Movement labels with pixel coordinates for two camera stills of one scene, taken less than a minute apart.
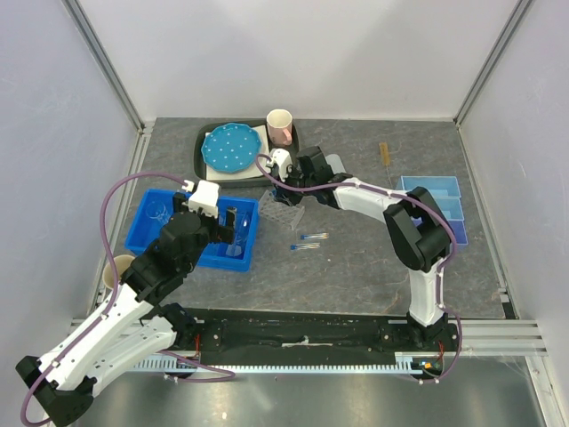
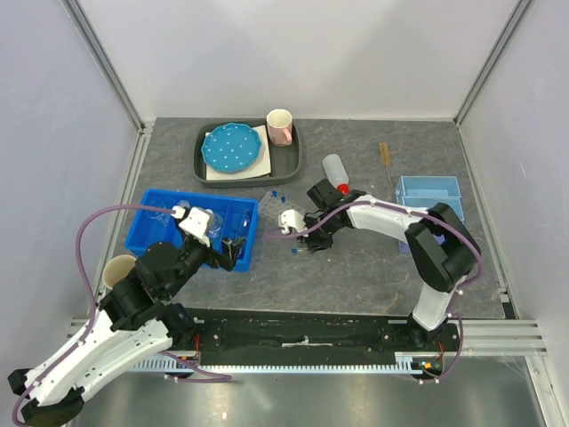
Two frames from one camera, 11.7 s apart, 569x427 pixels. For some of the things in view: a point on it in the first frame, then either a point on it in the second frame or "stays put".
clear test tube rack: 280,212 stays put
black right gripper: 285,196 → 314,243
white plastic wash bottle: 336,164 stays put
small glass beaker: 156,210 stays put
